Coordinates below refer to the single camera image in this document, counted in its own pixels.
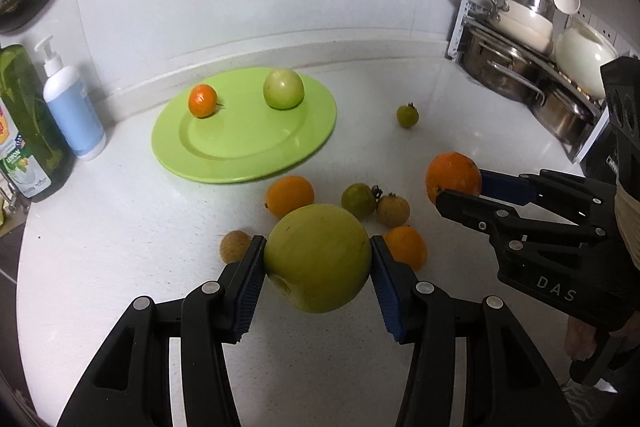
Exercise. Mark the wall socket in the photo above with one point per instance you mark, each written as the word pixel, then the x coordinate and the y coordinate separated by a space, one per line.
pixel 607 29

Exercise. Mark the white ceramic kettle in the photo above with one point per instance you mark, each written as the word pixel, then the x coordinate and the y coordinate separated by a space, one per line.
pixel 582 57

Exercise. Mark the person's right hand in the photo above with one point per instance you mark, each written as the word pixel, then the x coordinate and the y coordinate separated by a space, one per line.
pixel 580 339

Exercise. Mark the green plate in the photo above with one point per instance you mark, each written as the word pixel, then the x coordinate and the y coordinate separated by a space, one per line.
pixel 240 142

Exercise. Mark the small green tangerine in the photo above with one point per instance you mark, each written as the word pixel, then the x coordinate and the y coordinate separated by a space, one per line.
pixel 407 116
pixel 358 200

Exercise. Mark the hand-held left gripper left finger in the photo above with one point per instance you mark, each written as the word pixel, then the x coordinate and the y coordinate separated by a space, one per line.
pixel 250 287

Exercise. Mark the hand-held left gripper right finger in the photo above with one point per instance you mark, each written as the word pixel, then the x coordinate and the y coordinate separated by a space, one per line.
pixel 385 292

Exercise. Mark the white pot rack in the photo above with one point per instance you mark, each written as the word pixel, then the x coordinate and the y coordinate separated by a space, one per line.
pixel 457 32

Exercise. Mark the large steel pot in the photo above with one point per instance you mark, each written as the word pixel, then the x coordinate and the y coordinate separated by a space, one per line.
pixel 495 64

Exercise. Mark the pale green apple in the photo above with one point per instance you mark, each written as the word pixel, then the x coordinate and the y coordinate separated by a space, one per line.
pixel 283 88

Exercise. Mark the large orange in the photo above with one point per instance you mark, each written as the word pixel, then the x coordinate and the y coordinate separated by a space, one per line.
pixel 450 177

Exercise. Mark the striped grey cloth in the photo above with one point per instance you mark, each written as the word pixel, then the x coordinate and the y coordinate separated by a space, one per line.
pixel 585 407

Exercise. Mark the small brown round fruit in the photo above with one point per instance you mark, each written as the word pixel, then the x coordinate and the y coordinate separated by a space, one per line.
pixel 234 246
pixel 393 210

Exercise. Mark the small steel pot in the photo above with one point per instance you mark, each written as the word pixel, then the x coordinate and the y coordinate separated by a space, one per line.
pixel 562 114

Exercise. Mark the white blue pump bottle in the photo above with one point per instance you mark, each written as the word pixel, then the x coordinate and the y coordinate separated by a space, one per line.
pixel 72 112

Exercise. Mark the small reddish tangerine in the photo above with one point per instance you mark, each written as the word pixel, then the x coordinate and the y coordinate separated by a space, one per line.
pixel 202 101

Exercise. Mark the green dish soap bottle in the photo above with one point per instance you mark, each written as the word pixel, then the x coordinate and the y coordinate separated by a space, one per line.
pixel 30 117

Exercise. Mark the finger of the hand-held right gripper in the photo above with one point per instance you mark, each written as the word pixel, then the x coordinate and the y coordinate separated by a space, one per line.
pixel 465 207
pixel 505 187

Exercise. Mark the large yellow-green apple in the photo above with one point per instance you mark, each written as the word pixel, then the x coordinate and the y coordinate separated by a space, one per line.
pixel 317 257

